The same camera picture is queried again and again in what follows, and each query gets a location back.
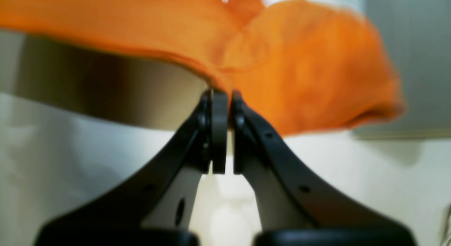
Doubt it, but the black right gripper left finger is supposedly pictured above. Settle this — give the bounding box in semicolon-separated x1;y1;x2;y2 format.
35;90;228;246

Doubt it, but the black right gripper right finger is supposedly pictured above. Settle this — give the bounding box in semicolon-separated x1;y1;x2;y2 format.
231;91;416;246

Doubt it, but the orange t-shirt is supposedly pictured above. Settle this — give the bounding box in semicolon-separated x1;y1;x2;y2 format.
0;0;406;135

